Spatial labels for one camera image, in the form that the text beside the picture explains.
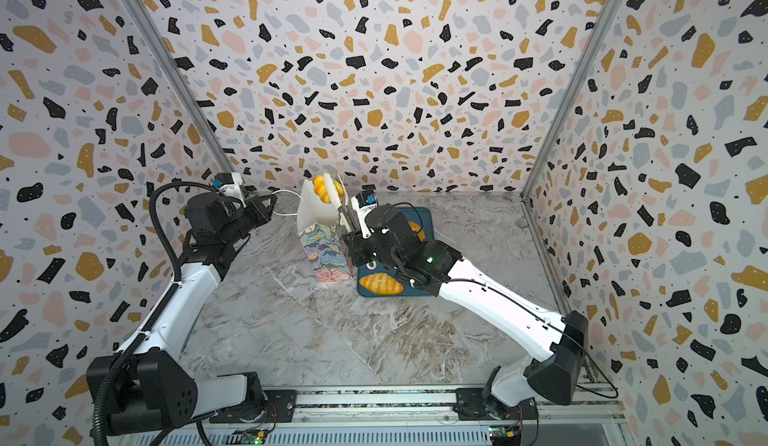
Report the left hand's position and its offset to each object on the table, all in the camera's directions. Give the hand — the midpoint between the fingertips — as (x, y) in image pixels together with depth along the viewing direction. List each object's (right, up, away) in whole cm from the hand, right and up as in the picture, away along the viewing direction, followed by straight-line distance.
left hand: (274, 191), depth 76 cm
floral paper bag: (+11, -11, +5) cm, 16 cm away
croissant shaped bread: (+26, -27, +16) cm, 41 cm away
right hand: (+19, -10, -10) cm, 24 cm away
